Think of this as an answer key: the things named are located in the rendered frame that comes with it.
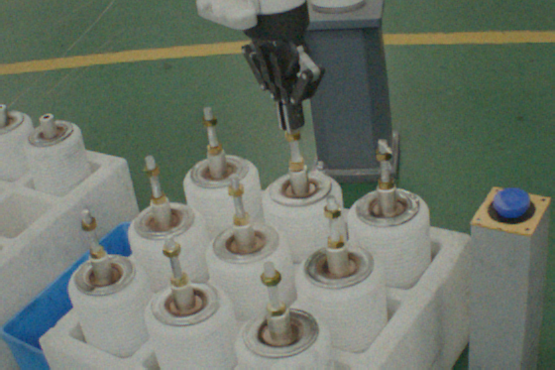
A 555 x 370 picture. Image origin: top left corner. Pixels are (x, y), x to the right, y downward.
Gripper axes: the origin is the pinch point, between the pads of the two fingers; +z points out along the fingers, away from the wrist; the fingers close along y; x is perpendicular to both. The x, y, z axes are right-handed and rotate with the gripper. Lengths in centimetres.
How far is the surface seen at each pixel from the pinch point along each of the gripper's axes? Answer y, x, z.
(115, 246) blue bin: 29.3, 14.5, 25.5
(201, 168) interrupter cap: 13.3, 5.7, 9.8
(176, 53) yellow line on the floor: 103, -40, 35
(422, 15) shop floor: 72, -91, 36
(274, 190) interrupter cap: 1.9, 2.7, 9.9
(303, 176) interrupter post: -1.1, 0.1, 7.8
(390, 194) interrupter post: -12.0, -3.7, 7.8
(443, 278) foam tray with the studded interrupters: -18.5, -5.4, 17.6
